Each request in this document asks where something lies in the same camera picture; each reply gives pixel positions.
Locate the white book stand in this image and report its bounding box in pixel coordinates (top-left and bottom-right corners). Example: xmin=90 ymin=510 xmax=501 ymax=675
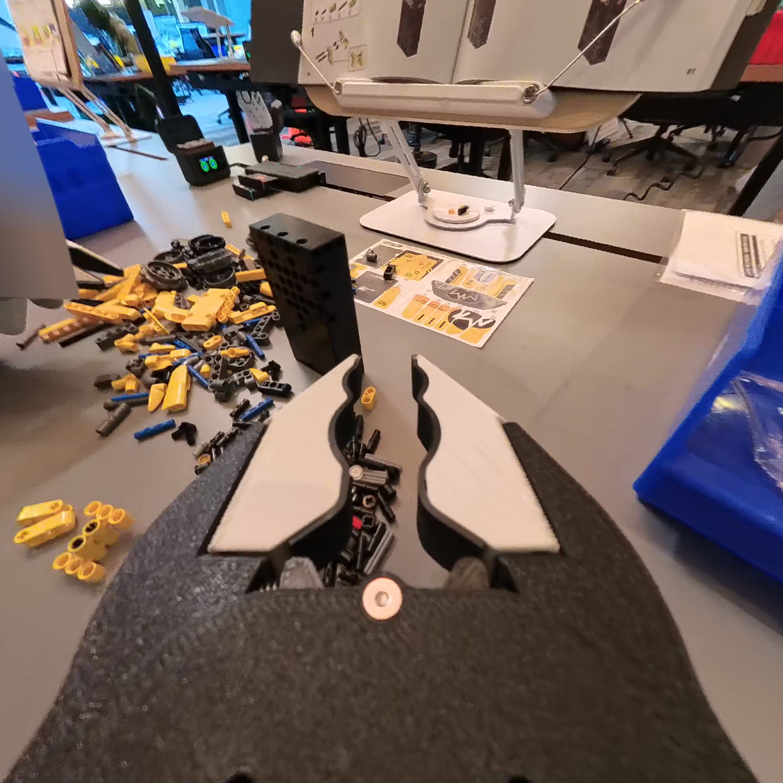
xmin=290 ymin=0 xmax=644 ymax=264

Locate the yellow sticker sheet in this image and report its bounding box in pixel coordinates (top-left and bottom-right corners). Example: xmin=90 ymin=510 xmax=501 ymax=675
xmin=349 ymin=239 xmax=534 ymax=348

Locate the pile of yellow black bricks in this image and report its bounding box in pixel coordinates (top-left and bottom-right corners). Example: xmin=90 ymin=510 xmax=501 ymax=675
xmin=18 ymin=232 xmax=294 ymax=441

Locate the black holder with white tool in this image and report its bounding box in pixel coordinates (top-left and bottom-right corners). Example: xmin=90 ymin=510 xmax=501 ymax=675
xmin=235 ymin=91 xmax=285 ymax=163

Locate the black charger with green display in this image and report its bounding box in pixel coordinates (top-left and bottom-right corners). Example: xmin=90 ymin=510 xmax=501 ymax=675
xmin=174 ymin=139 xmax=232 ymax=186

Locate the pile of small black pins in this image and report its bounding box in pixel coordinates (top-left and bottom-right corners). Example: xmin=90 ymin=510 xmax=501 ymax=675
xmin=195 ymin=398 xmax=405 ymax=588

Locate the black office chair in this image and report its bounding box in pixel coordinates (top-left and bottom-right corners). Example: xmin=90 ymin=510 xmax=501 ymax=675
xmin=608 ymin=101 xmax=701 ymax=178

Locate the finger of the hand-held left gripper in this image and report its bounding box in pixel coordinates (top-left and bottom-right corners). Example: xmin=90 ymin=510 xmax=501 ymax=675
xmin=66 ymin=240 xmax=125 ymax=277

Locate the black perforated block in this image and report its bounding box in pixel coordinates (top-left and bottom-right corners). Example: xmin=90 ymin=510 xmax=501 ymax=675
xmin=249 ymin=213 xmax=363 ymax=376

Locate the black pole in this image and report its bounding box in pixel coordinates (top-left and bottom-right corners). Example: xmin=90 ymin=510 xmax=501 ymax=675
xmin=122 ymin=0 xmax=184 ymax=142

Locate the yellow round connector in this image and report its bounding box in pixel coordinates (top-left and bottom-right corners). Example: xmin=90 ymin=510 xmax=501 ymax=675
xmin=84 ymin=500 xmax=135 ymax=532
xmin=67 ymin=520 xmax=120 ymax=560
xmin=52 ymin=551 xmax=108 ymax=583

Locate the blue storage bin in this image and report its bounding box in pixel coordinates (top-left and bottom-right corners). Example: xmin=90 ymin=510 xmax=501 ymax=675
xmin=12 ymin=76 xmax=134 ymax=241
xmin=633 ymin=257 xmax=783 ymax=588

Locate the black flat power hub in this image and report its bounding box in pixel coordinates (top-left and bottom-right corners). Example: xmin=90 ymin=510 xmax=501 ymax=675
xmin=245 ymin=160 xmax=325 ymax=193

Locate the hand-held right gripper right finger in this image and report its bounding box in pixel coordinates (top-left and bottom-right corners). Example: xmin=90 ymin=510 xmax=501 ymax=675
xmin=410 ymin=354 xmax=562 ymax=573

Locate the clear plastic bag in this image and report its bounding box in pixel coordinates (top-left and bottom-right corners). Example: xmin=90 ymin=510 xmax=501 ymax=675
xmin=728 ymin=370 xmax=783 ymax=487

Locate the clear bag with paper manual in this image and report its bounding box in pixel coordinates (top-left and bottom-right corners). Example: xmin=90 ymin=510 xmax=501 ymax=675
xmin=657 ymin=211 xmax=783 ymax=303

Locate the open instruction booklet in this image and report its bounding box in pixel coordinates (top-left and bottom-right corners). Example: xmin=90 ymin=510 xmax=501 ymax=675
xmin=298 ymin=0 xmax=759 ymax=93

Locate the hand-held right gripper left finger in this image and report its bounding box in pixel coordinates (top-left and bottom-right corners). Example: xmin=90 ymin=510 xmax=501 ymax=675
xmin=207 ymin=354 xmax=365 ymax=573

